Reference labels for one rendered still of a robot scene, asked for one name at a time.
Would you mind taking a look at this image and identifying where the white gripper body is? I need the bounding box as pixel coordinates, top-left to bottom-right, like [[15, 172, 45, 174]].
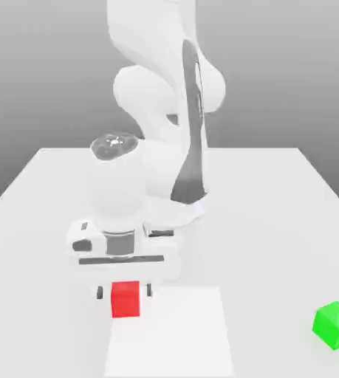
[[69, 252, 182, 286]]

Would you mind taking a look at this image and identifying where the small red cube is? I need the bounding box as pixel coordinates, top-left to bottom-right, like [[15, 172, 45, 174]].
[[110, 280, 141, 319]]

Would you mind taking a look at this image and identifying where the small green cube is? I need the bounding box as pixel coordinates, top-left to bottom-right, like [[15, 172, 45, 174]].
[[311, 300, 339, 351]]

